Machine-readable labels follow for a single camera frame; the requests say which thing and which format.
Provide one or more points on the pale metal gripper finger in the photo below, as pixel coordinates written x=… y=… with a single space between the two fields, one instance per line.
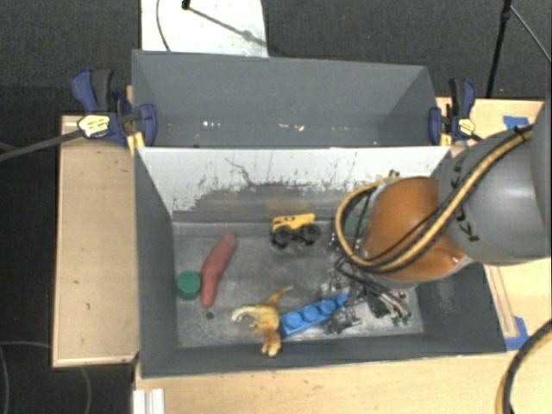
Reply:
x=343 y=321
x=333 y=284

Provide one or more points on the grey metal bin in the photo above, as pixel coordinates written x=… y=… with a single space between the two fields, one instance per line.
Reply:
x=276 y=102

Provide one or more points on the green cylinder block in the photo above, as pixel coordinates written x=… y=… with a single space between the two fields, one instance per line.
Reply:
x=188 y=285

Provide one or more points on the yellow toy truck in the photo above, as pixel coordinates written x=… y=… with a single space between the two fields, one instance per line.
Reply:
x=294 y=227

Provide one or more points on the yellow toy dinosaur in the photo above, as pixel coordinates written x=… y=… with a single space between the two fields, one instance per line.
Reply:
x=267 y=319

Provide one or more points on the blue toy brick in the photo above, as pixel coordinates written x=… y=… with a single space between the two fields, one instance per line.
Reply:
x=308 y=315

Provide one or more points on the black cylinder on white bracket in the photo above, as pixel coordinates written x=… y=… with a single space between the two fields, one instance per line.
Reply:
x=380 y=308

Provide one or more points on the red-brown sweet potato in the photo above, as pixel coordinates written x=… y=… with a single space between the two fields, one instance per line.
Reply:
x=217 y=265

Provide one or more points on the pale wood board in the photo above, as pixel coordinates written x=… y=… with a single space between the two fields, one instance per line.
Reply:
x=97 y=248

